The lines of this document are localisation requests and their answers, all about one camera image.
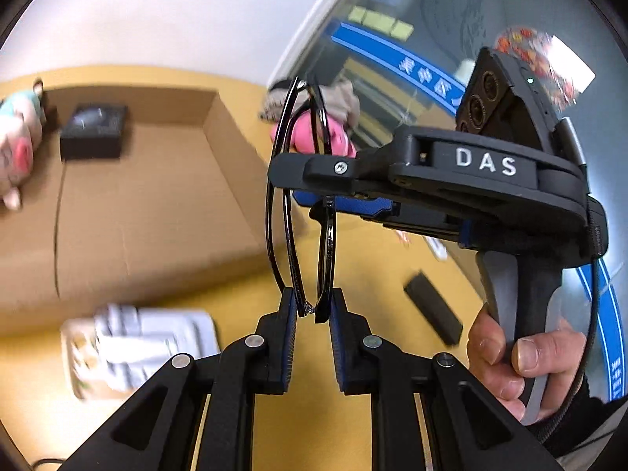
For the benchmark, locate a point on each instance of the black glasses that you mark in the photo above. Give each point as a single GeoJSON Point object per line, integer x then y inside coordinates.
{"type": "Point", "coordinates": [326, 255]}

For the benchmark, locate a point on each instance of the person's right forearm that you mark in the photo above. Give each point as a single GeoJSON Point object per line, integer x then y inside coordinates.
{"type": "Point", "coordinates": [588, 412]}

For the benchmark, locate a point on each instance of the pink plush toy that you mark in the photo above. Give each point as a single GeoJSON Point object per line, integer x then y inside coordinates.
{"type": "Point", "coordinates": [338, 140]}

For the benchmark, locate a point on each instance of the pig plush toy green hair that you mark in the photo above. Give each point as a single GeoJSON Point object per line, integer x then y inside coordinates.
{"type": "Point", "coordinates": [14, 147]}

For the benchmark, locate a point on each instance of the yellow sticky note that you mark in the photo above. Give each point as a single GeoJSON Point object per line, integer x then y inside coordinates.
{"type": "Point", "coordinates": [402, 31]}
{"type": "Point", "coordinates": [386, 25]}
{"type": "Point", "coordinates": [358, 14]}
{"type": "Point", "coordinates": [372, 19]}

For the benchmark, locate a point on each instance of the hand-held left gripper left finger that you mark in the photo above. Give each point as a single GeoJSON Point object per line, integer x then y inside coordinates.
{"type": "Point", "coordinates": [289, 333]}

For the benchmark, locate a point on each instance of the black box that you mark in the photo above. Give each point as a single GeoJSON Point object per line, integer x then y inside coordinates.
{"type": "Point", "coordinates": [93, 132]}

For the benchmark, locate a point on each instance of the black rectangular case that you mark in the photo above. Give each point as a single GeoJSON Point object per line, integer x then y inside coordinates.
{"type": "Point", "coordinates": [434, 309]}

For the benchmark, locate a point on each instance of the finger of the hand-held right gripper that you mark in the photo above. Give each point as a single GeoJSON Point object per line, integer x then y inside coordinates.
{"type": "Point", "coordinates": [363, 205]}
{"type": "Point", "coordinates": [314, 171]}

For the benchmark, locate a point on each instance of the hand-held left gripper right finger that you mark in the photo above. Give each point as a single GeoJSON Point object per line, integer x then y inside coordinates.
{"type": "Point", "coordinates": [336, 333]}

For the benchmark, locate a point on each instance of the red patterned window sticker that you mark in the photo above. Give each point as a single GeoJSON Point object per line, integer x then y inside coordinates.
{"type": "Point", "coordinates": [515, 44]}

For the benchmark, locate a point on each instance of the person's right hand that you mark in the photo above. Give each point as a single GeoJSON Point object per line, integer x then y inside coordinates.
{"type": "Point", "coordinates": [485, 348]}

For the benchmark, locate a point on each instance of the brown cardboard box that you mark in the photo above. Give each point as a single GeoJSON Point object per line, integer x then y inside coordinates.
{"type": "Point", "coordinates": [147, 206]}

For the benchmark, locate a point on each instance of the blue window banner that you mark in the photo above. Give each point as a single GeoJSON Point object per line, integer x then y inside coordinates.
{"type": "Point", "coordinates": [382, 51]}

